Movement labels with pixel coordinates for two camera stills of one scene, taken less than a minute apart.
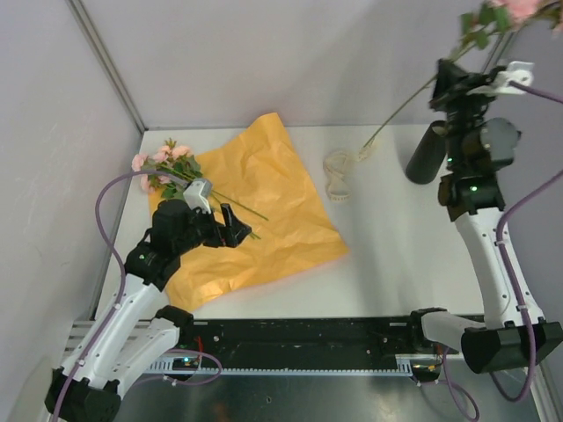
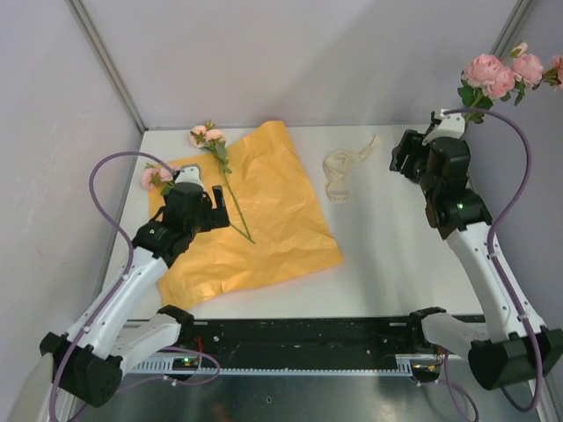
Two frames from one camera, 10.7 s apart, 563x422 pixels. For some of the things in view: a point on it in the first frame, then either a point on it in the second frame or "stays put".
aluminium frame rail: [92, 35] stays put
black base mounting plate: [300, 345] stays put
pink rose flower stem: [414, 93] to [486, 77]
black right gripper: [452, 84] to [410, 144]
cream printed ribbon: [334, 164] stays put
